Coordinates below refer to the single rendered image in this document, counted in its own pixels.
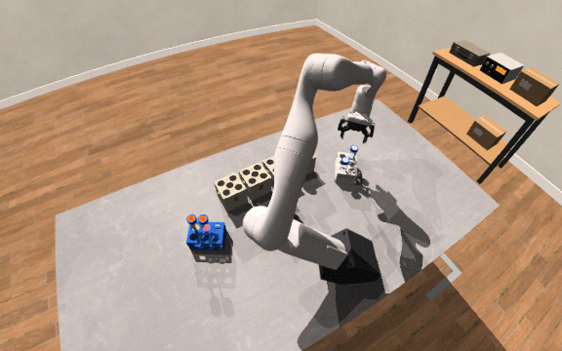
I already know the conical centrifuge tube with pink liquid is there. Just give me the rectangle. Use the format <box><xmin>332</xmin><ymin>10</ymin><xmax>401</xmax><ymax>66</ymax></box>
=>
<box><xmin>198</xmin><ymin>214</ymin><xmax>211</xmax><ymax>231</ymax></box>

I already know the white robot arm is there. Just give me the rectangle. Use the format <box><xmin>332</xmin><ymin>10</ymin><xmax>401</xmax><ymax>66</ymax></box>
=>
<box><xmin>243</xmin><ymin>54</ymin><xmax>386</xmax><ymax>270</ymax></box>

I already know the beige block with holes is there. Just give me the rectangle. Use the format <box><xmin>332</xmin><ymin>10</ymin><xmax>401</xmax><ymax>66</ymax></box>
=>
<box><xmin>214</xmin><ymin>173</ymin><xmax>248</xmax><ymax>212</ymax></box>
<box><xmin>239</xmin><ymin>162</ymin><xmax>271</xmax><ymax>201</ymax></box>
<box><xmin>307</xmin><ymin>155</ymin><xmax>316</xmax><ymax>174</ymax></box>
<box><xmin>262</xmin><ymin>156</ymin><xmax>274</xmax><ymax>188</ymax></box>

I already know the blue tube rack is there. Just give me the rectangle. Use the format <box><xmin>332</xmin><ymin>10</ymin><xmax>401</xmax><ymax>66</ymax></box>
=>
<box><xmin>186</xmin><ymin>222</ymin><xmax>226</xmax><ymax>251</ymax></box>

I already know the white tube rack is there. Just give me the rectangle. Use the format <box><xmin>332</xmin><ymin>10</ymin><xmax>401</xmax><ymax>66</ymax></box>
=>
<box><xmin>335</xmin><ymin>152</ymin><xmax>357</xmax><ymax>184</ymax></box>

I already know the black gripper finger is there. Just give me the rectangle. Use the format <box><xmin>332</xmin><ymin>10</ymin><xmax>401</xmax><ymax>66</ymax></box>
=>
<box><xmin>359</xmin><ymin>123</ymin><xmax>375</xmax><ymax>143</ymax></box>
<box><xmin>338</xmin><ymin>116</ymin><xmax>355</xmax><ymax>139</ymax></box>

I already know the clear conical tube with tan liquid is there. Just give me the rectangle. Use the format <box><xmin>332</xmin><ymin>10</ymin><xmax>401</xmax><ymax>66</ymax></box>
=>
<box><xmin>186</xmin><ymin>214</ymin><xmax>200</xmax><ymax>231</ymax></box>

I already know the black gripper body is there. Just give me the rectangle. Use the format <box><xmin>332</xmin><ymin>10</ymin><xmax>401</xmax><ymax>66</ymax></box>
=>
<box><xmin>347</xmin><ymin>121</ymin><xmax>368</xmax><ymax>132</ymax></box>

